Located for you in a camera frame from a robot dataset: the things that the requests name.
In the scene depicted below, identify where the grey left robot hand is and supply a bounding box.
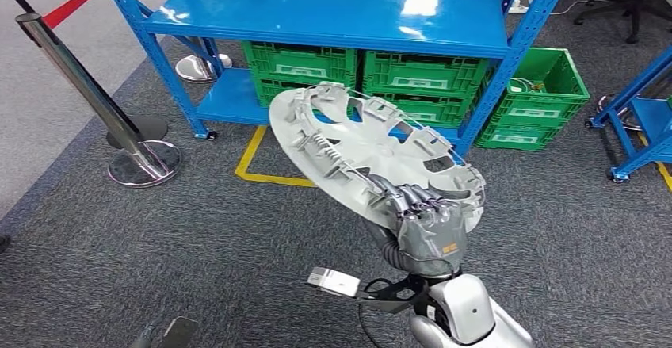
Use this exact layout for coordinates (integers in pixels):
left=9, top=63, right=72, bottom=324
left=128, top=316, right=200, bottom=348

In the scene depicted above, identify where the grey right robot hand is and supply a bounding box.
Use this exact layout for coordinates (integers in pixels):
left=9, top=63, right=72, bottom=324
left=367, top=174, right=469, bottom=278

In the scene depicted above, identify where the grey plastic wheel cover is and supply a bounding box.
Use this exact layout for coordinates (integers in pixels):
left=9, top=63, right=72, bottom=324
left=269, top=81, right=487, bottom=235

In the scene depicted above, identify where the blue metal shelf rack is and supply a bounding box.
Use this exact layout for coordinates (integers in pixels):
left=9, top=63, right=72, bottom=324
left=94, top=0, right=578, bottom=159
left=585, top=46, right=672, bottom=184

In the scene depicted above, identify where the chrome stool base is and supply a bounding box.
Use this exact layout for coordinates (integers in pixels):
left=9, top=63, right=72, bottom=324
left=597, top=93, right=646, bottom=134

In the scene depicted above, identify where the black office chair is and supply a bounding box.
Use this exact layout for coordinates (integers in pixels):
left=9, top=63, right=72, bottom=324
left=572, top=0, right=672, bottom=44

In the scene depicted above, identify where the black camera bracket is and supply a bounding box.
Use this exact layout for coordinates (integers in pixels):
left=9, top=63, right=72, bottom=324
left=357, top=273, right=433, bottom=315

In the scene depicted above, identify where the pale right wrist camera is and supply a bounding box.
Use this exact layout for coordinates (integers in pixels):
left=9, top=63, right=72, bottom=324
left=306, top=266, right=362, bottom=299

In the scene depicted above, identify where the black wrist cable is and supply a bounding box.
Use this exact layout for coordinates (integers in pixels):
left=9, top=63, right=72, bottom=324
left=357, top=303, right=387, bottom=348

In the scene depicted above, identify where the white connector wire bundle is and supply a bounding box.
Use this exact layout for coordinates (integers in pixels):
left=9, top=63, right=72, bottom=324
left=508, top=78, right=547, bottom=96

